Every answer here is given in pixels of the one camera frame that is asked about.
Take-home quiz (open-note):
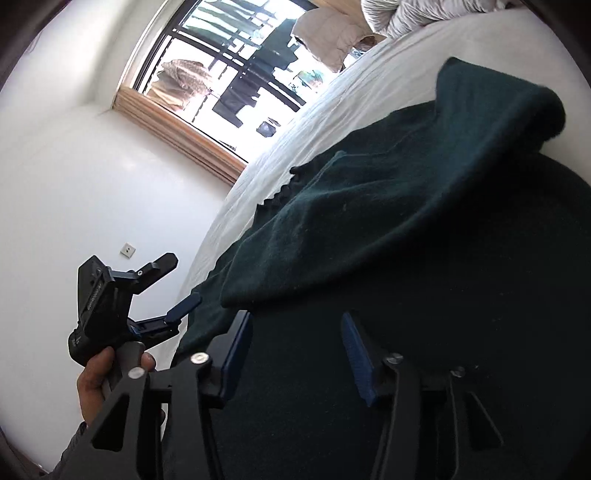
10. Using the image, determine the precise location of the wooden window frame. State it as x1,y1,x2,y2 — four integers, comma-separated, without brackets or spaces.
113,0,251,186

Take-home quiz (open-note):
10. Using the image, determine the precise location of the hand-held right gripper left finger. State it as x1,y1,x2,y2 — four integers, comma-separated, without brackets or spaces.
60,310,254,480

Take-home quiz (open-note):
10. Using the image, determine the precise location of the dark green towel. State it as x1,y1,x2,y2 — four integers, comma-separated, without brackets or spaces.
173,56,591,480

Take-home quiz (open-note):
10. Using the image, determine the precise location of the black hanging garment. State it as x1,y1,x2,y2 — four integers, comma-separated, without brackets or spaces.
212,80,260,130

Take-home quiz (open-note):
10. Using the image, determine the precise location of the window with black bars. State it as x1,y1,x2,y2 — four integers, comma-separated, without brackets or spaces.
134,0,386,163

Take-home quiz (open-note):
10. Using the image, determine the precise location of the bed with white sheet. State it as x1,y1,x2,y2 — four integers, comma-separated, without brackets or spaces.
178,7,583,352

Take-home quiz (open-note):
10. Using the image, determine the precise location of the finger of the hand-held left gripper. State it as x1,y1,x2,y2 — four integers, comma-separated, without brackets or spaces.
111,252,179,296
128,292,203,352

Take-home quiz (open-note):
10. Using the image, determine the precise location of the beige cushion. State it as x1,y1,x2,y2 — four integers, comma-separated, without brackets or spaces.
291,6,376,73

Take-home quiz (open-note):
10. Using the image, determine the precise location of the grey striped duvet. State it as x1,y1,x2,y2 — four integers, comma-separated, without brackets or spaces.
360,0,509,40

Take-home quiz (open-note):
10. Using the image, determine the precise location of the beige patterned hanging garment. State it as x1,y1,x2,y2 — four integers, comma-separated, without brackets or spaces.
151,59,214,110

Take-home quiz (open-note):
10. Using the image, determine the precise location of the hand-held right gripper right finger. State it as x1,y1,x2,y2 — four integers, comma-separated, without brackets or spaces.
340,311,525,480

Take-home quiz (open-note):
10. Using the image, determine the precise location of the person's left hand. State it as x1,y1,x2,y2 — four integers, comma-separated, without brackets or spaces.
76,346,158,428

